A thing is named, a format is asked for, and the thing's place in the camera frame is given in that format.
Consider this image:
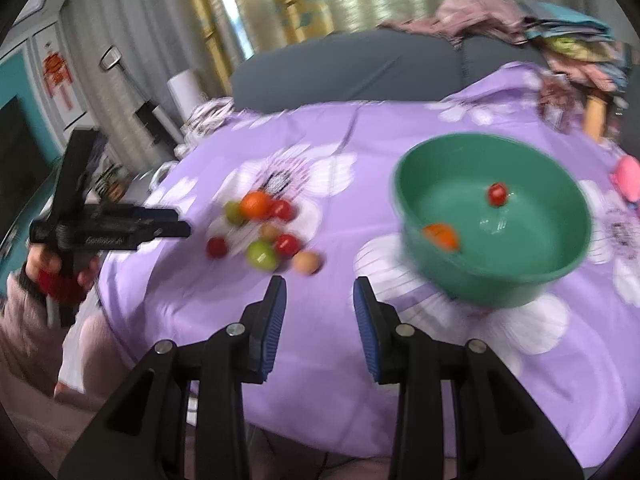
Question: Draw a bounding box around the green fruit back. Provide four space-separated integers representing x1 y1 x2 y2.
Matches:
224 200 246 226

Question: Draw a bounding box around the green fruit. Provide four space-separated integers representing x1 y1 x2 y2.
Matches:
224 200 246 226
245 240 280 272

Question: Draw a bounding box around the orange mandarin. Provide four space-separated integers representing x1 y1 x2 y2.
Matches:
240 190 273 221
423 223 460 252

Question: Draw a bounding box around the green fruit front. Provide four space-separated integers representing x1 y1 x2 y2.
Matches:
245 240 280 272

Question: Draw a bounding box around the red cherry tomato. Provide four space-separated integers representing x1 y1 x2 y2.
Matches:
269 200 296 222

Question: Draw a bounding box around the beige round fruit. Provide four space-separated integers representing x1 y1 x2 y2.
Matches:
292 250 323 275

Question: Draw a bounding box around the green plastic bowl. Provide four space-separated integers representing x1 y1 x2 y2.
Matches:
392 132 592 309

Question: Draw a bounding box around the left hand red glove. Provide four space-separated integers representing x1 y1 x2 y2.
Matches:
24 244 100 306

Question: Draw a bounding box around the black television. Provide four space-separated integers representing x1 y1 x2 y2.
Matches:
0 96 51 238

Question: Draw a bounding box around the patterned white cloth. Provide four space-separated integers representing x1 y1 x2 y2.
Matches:
174 96 234 160

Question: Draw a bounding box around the white paper roll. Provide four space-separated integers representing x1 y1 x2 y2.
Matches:
167 70 208 117

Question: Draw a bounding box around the purple floral tablecloth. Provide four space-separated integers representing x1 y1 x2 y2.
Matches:
98 63 639 467

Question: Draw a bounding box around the grey sofa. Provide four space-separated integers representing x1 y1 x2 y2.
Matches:
231 28 547 114

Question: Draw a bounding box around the pink plush pig toy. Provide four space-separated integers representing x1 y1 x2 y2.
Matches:
610 155 640 203

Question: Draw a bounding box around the yellow bottle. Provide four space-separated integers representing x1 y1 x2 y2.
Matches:
582 92 608 143

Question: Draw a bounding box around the clear box of dates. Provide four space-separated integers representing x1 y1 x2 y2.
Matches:
537 73 578 133

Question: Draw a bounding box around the pink crumpled cloth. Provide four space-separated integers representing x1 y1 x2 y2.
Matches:
378 0 527 48

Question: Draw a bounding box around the pile of folded clothes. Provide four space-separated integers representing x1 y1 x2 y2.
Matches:
518 0 638 94

